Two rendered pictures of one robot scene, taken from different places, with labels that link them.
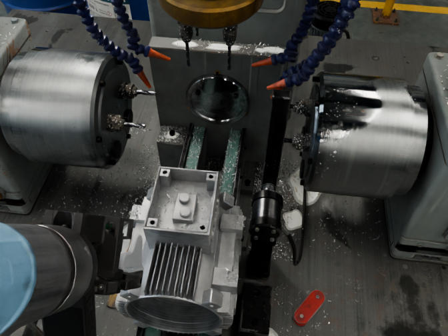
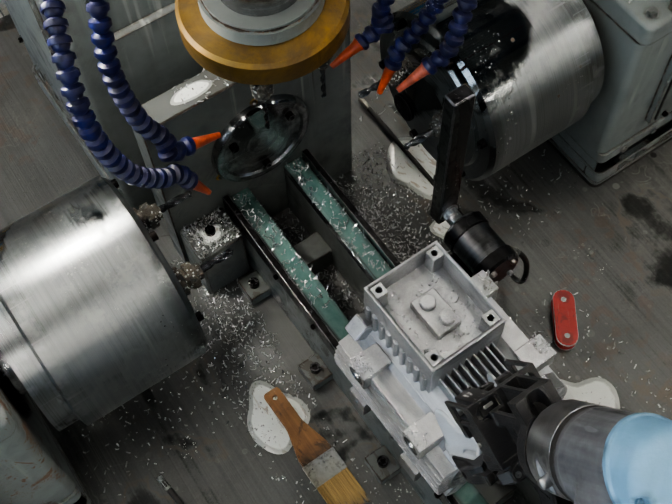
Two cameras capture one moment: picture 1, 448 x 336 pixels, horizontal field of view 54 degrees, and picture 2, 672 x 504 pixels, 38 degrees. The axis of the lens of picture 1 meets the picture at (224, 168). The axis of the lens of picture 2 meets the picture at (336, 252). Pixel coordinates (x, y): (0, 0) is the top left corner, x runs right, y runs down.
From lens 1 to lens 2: 59 cm
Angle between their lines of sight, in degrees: 23
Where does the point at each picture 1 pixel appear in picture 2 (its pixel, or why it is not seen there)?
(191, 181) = (404, 275)
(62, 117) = (139, 326)
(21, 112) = (72, 364)
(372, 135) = (541, 62)
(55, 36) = not seen: outside the picture
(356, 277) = (578, 241)
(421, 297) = (658, 209)
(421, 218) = (621, 118)
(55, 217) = (527, 405)
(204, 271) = not seen: hidden behind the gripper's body
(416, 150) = (591, 46)
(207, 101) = (248, 149)
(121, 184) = not seen: hidden behind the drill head
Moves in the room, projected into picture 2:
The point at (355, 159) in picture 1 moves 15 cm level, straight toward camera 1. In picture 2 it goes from (536, 106) to (584, 204)
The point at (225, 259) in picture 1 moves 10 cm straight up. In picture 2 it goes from (511, 335) to (524, 297)
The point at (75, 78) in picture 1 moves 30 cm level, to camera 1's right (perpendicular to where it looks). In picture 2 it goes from (114, 258) to (322, 105)
